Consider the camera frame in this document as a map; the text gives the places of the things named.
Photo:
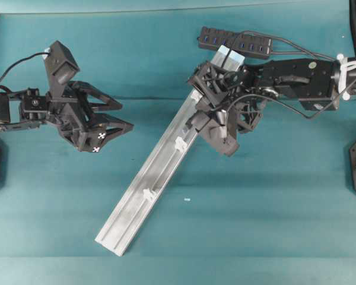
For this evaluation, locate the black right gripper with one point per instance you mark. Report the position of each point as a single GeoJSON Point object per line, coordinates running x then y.
{"type": "Point", "coordinates": [232, 91]}

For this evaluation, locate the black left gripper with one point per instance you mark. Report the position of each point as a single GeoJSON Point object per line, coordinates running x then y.
{"type": "Point", "coordinates": [74, 116]}

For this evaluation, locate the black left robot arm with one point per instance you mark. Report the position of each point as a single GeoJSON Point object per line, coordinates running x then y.
{"type": "Point", "coordinates": [25, 109]}

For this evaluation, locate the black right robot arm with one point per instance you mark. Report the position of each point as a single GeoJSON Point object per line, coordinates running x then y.
{"type": "Point", "coordinates": [317, 85]}

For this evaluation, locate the black USB hub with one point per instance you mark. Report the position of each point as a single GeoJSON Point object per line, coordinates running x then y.
{"type": "Point", "coordinates": [246, 44]}

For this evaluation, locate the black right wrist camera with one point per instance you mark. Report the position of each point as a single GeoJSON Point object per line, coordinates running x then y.
{"type": "Point", "coordinates": [216, 132]}

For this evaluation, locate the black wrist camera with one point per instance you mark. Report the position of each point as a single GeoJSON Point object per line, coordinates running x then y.
{"type": "Point", "coordinates": [216, 132]}
{"type": "Point", "coordinates": [60, 66]}

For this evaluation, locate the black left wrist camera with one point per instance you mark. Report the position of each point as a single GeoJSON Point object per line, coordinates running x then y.
{"type": "Point", "coordinates": [60, 66]}

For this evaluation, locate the aluminium profile rail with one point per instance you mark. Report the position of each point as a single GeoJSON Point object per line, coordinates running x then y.
{"type": "Point", "coordinates": [148, 185]}

